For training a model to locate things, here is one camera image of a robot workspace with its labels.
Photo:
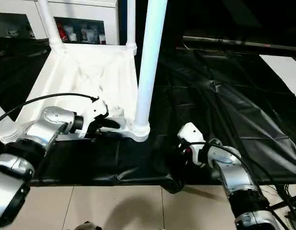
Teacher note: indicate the white plastic table top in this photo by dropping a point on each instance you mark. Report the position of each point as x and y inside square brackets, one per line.
[78, 83]

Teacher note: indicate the white plastic table leg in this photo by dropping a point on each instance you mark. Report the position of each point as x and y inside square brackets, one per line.
[51, 24]
[131, 24]
[150, 60]
[6, 124]

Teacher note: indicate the black plastic mat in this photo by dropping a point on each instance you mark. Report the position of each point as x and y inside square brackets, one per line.
[210, 107]

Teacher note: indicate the small white cup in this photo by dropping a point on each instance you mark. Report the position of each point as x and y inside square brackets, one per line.
[102, 40]

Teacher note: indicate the grey robot body part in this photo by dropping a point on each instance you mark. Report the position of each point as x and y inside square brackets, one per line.
[88, 226]

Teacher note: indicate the red bottle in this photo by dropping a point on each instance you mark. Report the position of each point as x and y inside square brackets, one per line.
[61, 32]

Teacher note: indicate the black stand leg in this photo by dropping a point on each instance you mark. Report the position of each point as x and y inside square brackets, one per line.
[284, 202]

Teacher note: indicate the white cabinet with glass doors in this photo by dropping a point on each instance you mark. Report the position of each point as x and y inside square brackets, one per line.
[90, 9]

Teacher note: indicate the long dark metal rod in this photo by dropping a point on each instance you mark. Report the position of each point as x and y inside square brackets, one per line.
[234, 43]

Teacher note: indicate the white flat board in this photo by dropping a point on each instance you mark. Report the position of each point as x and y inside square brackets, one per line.
[282, 69]

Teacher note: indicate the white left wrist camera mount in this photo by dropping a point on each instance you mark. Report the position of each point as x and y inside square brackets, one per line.
[97, 107]

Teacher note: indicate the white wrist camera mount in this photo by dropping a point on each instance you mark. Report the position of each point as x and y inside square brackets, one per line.
[97, 107]
[192, 134]

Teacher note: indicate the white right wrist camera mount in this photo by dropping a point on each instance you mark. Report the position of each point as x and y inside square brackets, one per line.
[192, 134]

